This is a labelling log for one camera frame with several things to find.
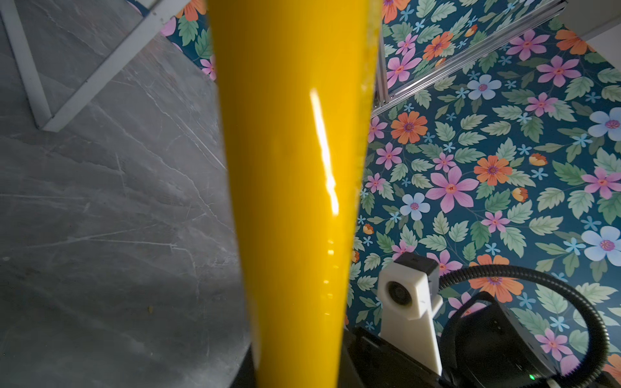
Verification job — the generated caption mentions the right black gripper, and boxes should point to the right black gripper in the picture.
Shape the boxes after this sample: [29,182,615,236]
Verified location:
[341,328,446,388]

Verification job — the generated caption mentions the yellow pasta bag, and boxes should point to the yellow pasta bag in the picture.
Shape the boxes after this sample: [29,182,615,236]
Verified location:
[209,1,381,387]

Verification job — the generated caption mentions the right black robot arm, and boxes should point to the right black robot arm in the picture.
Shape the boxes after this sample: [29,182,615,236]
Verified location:
[338,256,614,387]

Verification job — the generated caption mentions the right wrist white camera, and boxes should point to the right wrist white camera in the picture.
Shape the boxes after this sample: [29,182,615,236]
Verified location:
[378,252,443,375]

